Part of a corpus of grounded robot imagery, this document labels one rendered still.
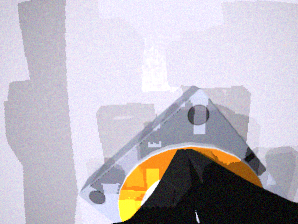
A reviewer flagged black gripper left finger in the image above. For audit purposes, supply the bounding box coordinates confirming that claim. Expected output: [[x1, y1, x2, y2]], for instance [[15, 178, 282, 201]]
[[114, 149, 200, 224]]

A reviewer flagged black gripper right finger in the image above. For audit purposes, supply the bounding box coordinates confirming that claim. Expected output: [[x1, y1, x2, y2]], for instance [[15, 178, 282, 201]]
[[186, 149, 298, 224]]

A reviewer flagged orange and white round plate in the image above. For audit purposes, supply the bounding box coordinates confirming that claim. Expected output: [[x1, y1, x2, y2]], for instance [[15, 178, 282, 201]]
[[118, 143, 263, 221]]

